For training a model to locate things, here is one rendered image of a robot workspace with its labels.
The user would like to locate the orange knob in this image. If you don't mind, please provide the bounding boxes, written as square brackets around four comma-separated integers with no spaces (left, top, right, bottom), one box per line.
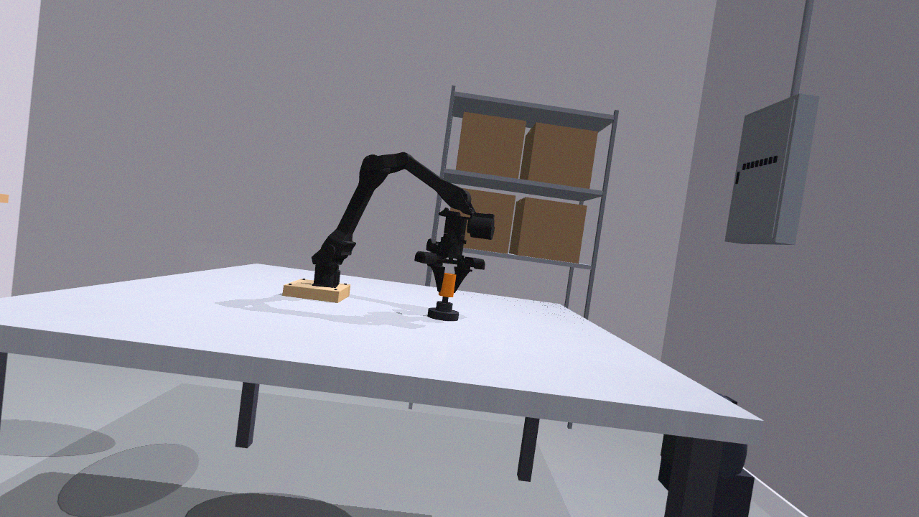
[439,273,456,297]

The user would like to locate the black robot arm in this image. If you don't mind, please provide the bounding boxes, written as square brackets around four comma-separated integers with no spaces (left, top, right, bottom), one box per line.
[312,152,495,288]

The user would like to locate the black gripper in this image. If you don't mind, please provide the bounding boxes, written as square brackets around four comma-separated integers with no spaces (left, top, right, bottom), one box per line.
[414,233,485,293]

